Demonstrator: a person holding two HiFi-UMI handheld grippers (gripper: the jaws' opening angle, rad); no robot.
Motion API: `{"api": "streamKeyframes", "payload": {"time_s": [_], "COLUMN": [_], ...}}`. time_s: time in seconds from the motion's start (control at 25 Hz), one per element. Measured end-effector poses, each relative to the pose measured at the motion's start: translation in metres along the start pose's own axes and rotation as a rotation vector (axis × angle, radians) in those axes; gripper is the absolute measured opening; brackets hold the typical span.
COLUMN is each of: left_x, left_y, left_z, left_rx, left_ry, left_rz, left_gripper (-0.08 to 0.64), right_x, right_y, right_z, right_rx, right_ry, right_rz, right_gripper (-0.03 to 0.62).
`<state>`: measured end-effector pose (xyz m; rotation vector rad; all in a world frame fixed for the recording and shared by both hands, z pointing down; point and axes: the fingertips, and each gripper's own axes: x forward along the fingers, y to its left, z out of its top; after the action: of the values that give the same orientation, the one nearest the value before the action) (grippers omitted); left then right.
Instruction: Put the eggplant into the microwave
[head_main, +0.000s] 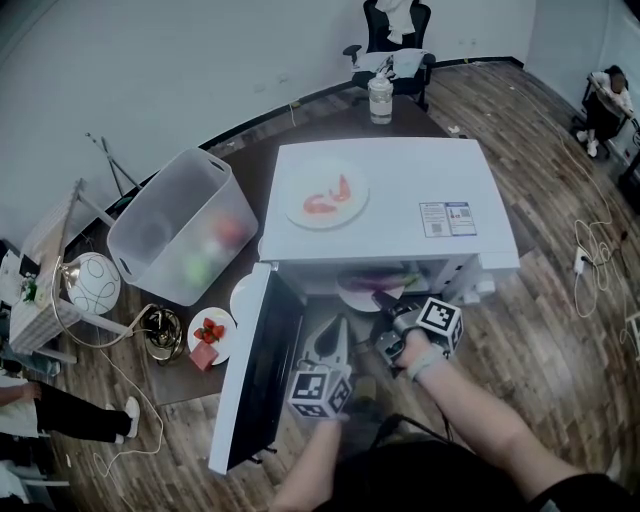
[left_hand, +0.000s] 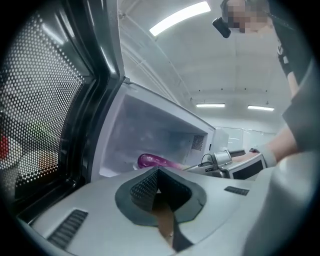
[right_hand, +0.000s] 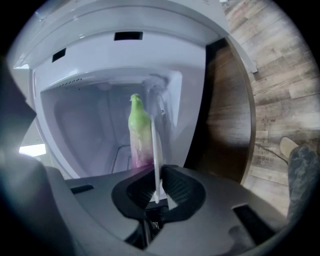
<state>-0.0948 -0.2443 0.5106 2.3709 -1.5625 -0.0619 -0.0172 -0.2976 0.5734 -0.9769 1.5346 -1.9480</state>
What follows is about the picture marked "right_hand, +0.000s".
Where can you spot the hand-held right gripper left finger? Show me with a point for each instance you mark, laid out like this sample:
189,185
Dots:
132,200

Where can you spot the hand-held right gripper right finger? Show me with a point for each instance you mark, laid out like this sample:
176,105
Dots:
187,195

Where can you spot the white round plate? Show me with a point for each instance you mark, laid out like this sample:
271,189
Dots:
157,150

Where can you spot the purple eggplant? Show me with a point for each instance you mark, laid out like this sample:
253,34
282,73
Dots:
138,122

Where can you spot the white microwave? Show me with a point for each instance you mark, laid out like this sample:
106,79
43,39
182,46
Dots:
100,105

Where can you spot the dark table with white legs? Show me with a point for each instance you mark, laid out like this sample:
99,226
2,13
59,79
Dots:
225,112

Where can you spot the person's beige shoe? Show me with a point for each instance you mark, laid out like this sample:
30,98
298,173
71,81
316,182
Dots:
287,147

